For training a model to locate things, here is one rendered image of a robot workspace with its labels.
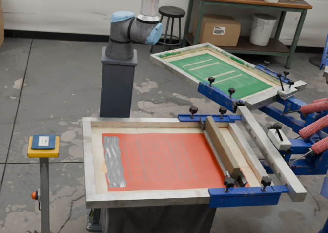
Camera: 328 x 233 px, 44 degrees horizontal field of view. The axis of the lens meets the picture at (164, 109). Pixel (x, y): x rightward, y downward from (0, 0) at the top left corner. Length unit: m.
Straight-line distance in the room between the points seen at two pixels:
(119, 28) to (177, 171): 0.78
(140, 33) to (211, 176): 0.77
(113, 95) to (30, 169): 1.27
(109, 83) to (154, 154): 0.52
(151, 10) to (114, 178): 0.82
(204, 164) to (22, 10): 4.06
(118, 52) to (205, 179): 0.80
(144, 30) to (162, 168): 0.69
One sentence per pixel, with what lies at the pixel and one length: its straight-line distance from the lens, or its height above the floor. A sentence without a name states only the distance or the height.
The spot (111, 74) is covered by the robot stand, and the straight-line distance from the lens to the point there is 2.16.
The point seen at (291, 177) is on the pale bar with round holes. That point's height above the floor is 1.04.
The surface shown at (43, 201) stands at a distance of 2.09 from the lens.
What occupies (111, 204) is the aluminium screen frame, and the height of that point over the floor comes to 0.97.
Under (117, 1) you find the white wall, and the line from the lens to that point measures 5.46.
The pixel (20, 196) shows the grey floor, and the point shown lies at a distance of 3.06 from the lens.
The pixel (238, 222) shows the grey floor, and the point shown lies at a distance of 3.05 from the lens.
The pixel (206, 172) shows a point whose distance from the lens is 1.82.
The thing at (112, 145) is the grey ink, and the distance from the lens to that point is 1.88.
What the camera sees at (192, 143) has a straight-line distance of 1.98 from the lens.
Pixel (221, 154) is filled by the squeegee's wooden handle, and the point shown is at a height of 1.03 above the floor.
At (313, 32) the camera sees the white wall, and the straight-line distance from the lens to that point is 6.55.
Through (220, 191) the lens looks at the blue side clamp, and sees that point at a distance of 1.67.
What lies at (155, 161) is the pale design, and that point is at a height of 0.96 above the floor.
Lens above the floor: 2.06
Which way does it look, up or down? 30 degrees down
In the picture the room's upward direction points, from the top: 9 degrees clockwise
